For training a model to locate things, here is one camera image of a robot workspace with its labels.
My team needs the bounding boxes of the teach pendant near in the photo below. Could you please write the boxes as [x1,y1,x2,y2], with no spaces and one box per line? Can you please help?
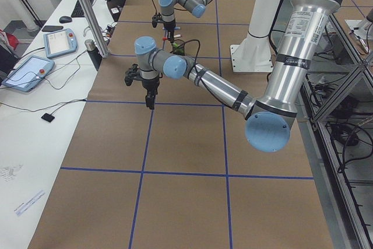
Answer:
[2,55,55,92]

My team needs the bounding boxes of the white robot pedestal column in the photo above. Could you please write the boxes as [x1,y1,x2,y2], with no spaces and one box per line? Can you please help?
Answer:
[247,0,280,47]

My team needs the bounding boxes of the aluminium frame post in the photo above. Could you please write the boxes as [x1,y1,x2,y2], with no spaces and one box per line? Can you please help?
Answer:
[78,0,109,58]

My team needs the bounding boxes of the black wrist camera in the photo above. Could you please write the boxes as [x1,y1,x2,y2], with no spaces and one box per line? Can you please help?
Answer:
[124,64,142,86]
[152,13,163,28]

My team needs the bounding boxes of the teach pendant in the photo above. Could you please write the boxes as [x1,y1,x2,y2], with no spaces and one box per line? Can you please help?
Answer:
[43,29,78,59]
[2,55,55,92]

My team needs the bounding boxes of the black computer mouse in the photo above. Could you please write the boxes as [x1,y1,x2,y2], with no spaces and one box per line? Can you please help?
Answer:
[59,16,72,23]

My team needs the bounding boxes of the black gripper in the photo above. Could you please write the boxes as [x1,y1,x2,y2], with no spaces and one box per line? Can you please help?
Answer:
[163,19,176,42]
[142,77,160,110]

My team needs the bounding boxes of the black mesh pen cup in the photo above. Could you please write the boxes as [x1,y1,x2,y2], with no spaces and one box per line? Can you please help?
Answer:
[171,42,185,55]

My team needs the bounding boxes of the black smartphone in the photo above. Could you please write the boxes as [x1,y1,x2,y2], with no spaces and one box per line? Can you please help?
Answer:
[41,25,64,33]

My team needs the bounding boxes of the small black square pad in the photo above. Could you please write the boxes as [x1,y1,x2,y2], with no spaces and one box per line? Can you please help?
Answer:
[41,113,55,123]

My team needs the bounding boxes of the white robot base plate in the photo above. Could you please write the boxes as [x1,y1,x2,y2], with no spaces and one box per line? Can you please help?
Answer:
[230,42,273,73]

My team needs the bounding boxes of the aluminium frame rack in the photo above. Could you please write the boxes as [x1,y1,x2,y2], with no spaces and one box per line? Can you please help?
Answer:
[298,7,372,248]

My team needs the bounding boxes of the teach pendant far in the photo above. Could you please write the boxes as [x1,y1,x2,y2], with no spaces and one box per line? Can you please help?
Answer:
[43,29,78,59]

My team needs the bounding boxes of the black keyboard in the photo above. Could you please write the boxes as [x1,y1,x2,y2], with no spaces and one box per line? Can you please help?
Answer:
[71,0,97,18]

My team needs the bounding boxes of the dark metal water bottle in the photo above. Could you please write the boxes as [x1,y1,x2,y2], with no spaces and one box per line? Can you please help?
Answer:
[85,39,102,71]

